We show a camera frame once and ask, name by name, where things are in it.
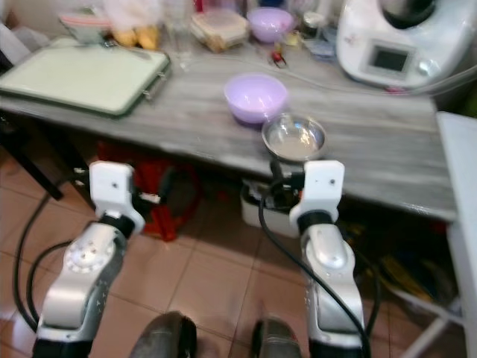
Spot shiny steel bowl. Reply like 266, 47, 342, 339
261, 113, 328, 163

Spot red bag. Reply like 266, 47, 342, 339
95, 141, 200, 241

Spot white storage box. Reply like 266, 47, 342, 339
239, 181, 300, 239

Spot large purple plastic bowl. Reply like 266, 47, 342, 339
223, 72, 290, 126

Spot small red object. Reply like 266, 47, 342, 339
271, 43, 286, 68

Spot black table leg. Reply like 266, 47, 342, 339
0, 112, 66, 201

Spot dark left robot foot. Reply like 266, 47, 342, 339
133, 311, 199, 358

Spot dark robot foot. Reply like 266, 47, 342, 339
249, 316, 304, 358
133, 311, 199, 358

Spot pale green tray dark rim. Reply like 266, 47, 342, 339
0, 38, 173, 119

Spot small purple plastic bowl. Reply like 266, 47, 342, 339
246, 7, 296, 44

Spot dark right robot foot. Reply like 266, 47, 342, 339
249, 316, 304, 358

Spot dark lidded jar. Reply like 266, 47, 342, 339
301, 10, 327, 40

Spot clear plastic food container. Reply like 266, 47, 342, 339
189, 8, 250, 54

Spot clear drinking glass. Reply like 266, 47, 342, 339
164, 0, 199, 59

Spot white cabinet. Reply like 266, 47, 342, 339
435, 111, 477, 358

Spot white metal rack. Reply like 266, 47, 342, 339
379, 282, 464, 358

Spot white kitchen cooking machine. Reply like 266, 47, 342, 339
335, 0, 477, 92

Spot pink plush toy yellow feet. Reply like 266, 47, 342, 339
103, 0, 163, 51

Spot white plastic bag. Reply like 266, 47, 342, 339
0, 25, 32, 66

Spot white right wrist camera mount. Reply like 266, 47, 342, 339
288, 160, 345, 226

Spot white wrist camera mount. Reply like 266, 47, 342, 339
89, 160, 146, 233
288, 160, 345, 226

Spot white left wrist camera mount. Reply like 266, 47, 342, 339
89, 160, 146, 233

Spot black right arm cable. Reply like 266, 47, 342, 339
258, 190, 381, 358

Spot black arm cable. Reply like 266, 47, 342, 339
16, 190, 92, 333
258, 190, 381, 358

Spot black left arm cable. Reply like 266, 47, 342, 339
16, 190, 92, 333

